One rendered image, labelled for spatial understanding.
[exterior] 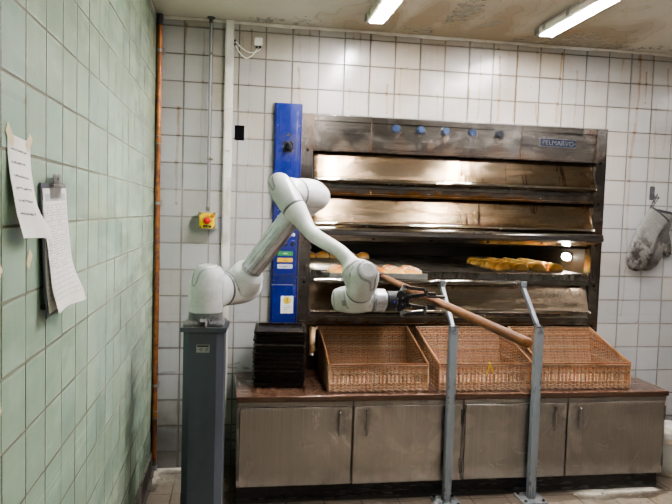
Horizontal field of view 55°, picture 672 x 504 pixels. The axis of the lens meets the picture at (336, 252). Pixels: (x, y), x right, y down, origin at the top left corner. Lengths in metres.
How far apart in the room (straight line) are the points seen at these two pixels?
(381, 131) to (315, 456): 1.90
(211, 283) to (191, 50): 1.52
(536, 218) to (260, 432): 2.13
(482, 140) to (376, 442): 1.91
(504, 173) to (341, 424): 1.83
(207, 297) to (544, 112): 2.43
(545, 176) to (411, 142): 0.88
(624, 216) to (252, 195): 2.37
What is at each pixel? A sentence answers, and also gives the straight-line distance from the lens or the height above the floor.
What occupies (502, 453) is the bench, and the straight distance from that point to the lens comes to 3.81.
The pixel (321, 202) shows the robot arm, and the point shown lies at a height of 1.57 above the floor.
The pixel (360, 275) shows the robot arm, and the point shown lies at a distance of 2.29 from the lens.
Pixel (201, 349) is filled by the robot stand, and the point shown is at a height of 0.90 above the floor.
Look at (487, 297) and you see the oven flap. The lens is 4.15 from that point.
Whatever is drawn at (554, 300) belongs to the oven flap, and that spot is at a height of 1.01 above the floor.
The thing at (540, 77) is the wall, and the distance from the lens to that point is 4.32.
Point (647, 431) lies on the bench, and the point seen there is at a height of 0.35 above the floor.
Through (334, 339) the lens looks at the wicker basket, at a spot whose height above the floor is 0.77.
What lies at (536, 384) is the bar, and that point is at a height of 0.64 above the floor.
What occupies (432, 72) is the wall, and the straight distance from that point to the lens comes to 4.07.
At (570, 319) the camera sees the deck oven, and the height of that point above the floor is 0.89.
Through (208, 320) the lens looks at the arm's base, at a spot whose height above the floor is 1.03.
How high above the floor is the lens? 1.53
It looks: 4 degrees down
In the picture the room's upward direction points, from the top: 2 degrees clockwise
